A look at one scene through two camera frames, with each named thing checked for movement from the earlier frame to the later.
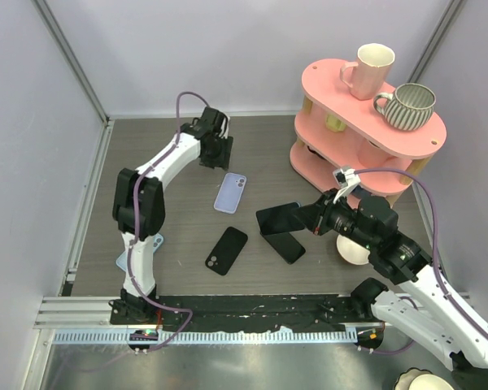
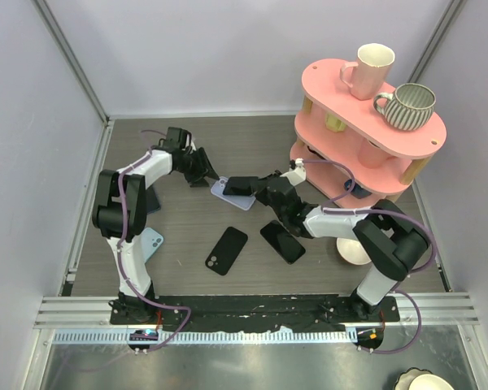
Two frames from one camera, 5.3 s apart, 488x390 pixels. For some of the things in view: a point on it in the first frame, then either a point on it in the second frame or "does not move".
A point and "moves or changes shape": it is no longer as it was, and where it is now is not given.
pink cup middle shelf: x=371 y=155 does not move
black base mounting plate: x=298 y=313 does not move
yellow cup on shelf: x=334 y=124 does not move
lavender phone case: x=230 y=192 moves or changes shape
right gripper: x=315 y=219 to x=261 y=186
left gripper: x=222 y=161 to x=203 y=168
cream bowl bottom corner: x=414 y=379 does not move
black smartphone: x=280 y=218 to x=241 y=185
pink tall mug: x=370 y=72 does not move
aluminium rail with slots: x=209 y=336 does not move
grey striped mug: x=409 y=106 does not move
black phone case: x=224 y=253 does not move
